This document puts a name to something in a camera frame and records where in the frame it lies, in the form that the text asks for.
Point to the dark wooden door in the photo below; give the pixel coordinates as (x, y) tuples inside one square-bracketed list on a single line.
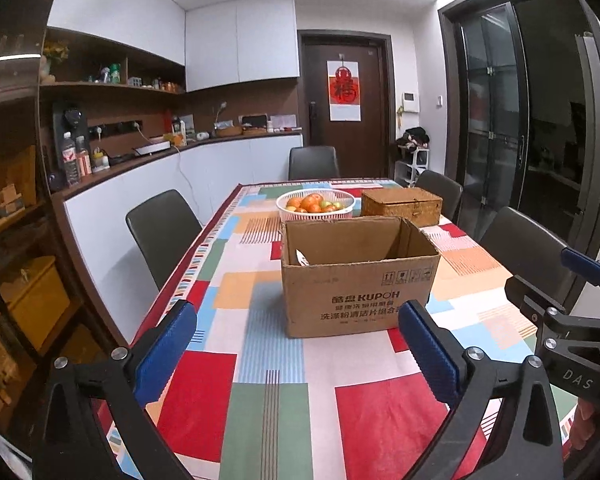
[(370, 110)]

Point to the white lower cabinet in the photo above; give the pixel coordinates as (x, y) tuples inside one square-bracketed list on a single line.
[(130, 185)]

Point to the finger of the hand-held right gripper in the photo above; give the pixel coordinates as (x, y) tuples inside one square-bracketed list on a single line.
[(582, 264), (527, 300)]

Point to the black countertop drink machine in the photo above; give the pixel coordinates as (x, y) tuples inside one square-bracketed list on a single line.
[(70, 117)]

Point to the yellow storage bin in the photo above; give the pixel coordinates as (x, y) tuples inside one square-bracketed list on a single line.
[(32, 300)]

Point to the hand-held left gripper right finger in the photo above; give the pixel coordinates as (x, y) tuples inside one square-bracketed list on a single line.
[(427, 355)]

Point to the white red-label snack packet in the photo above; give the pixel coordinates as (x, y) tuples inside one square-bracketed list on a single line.
[(302, 258)]

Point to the white plastic fruit basket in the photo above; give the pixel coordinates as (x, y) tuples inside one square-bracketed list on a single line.
[(290, 212)]

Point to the wooden wall shelf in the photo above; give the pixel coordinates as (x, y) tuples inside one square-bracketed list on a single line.
[(105, 87)]

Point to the colourful patchwork tablecloth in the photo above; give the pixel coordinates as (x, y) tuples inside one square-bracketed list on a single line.
[(280, 360)]

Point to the dark grey dining chair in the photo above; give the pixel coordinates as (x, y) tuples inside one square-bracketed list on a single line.
[(314, 162), (162, 230), (525, 250), (440, 195)]

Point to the brown cardboard box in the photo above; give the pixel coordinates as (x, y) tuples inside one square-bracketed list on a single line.
[(360, 300)]

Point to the woven wicker lidded box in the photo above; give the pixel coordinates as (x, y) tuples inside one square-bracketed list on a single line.
[(402, 205)]

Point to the white shoe rack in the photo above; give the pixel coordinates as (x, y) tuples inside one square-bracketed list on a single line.
[(412, 165)]

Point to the white upper cabinet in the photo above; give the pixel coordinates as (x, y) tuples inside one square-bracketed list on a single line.
[(240, 40)]

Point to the yellow flower bouquet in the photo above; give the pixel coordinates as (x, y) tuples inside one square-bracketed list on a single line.
[(55, 55)]

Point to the red and white wall calendar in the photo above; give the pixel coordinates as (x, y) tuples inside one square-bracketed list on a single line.
[(344, 90)]

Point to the black framed glass sliding door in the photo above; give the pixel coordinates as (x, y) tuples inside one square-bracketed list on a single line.
[(495, 110)]

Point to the green bottle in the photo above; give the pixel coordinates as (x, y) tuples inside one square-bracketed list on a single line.
[(115, 74)]

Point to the black counter box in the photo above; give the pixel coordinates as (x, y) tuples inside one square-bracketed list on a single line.
[(253, 122)]

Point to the pile of oranges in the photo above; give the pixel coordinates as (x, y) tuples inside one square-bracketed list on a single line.
[(310, 204)]

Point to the small wicker counter tray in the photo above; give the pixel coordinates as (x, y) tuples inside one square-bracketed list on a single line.
[(228, 131)]

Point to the white cabinet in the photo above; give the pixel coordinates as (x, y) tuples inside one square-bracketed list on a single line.
[(130, 185), (240, 40)]

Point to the flat white countertop appliance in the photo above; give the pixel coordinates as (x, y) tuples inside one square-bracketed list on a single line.
[(152, 148)]

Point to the clear red-label water bottle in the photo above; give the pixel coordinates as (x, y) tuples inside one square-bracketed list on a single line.
[(84, 160), (70, 162)]

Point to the person's right hand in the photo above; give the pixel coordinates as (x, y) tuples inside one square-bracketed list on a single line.
[(585, 425)]

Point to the white wall intercom panel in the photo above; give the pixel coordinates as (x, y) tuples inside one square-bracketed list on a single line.
[(410, 101)]

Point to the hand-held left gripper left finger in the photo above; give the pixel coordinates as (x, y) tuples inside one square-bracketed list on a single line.
[(165, 342)]

